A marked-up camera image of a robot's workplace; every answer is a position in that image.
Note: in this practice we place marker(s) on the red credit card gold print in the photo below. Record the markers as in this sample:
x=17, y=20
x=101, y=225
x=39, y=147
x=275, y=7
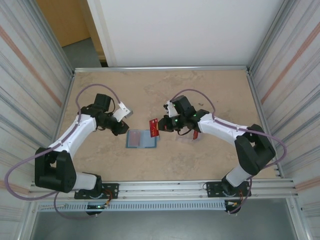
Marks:
x=153, y=130

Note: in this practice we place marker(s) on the blue leather card holder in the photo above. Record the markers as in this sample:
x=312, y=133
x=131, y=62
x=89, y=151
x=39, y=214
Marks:
x=146, y=141

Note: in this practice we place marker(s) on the clear plastic card case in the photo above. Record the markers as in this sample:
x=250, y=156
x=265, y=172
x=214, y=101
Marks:
x=185, y=140

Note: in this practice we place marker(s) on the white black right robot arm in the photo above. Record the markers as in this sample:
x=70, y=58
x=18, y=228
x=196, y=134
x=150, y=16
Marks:
x=220, y=127

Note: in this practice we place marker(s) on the small green-lit circuit board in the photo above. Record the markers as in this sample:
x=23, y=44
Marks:
x=96, y=206

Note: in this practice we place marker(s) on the wooden door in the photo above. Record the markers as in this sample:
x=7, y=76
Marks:
x=65, y=20

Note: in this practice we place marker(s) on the aluminium table edge rail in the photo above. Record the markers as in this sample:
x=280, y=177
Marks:
x=256, y=100
x=65, y=107
x=162, y=68

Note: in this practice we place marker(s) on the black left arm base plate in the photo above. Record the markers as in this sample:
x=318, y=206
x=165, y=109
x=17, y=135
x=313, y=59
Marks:
x=113, y=186

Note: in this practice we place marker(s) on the long aluminium mounting rail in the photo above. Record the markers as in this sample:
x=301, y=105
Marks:
x=162, y=186

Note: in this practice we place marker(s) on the aluminium frame post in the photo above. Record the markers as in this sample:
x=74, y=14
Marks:
x=256, y=56
x=65, y=62

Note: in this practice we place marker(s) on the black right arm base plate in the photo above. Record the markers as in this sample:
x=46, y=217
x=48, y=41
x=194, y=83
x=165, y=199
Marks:
x=212, y=187

